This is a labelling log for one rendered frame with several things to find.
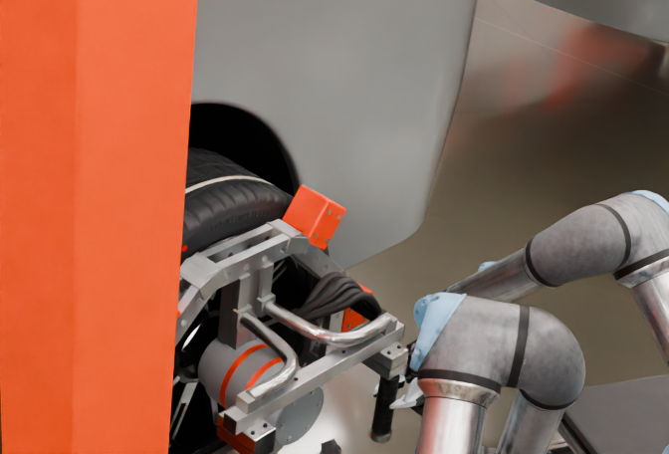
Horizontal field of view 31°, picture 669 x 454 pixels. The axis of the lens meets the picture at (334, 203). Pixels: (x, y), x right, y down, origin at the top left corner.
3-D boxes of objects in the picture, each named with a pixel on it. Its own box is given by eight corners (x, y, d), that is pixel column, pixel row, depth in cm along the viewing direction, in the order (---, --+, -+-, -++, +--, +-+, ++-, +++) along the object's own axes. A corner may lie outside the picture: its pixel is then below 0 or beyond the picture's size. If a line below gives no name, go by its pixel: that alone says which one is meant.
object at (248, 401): (244, 320, 218) (249, 271, 213) (322, 372, 208) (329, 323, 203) (168, 357, 207) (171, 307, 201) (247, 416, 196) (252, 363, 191)
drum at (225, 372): (245, 372, 237) (251, 314, 230) (324, 429, 226) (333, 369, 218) (190, 402, 228) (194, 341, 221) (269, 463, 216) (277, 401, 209)
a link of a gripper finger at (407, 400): (392, 386, 222) (418, 363, 229) (387, 411, 225) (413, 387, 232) (406, 393, 221) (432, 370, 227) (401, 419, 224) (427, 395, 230)
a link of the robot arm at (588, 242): (590, 277, 193) (423, 351, 232) (636, 260, 199) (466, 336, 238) (561, 210, 195) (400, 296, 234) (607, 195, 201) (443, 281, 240)
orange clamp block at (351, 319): (314, 318, 249) (343, 303, 255) (341, 337, 245) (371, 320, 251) (318, 290, 246) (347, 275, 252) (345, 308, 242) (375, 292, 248)
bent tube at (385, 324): (320, 282, 232) (326, 235, 226) (396, 330, 221) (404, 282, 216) (253, 316, 220) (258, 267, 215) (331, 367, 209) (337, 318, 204)
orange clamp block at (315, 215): (296, 234, 232) (319, 192, 232) (326, 252, 227) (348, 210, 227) (277, 225, 226) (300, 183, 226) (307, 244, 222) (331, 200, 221)
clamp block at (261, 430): (237, 423, 206) (239, 398, 203) (275, 451, 201) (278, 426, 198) (215, 435, 203) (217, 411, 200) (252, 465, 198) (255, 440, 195)
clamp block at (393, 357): (369, 346, 229) (373, 324, 226) (405, 370, 224) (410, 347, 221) (351, 357, 226) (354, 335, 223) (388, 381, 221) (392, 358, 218)
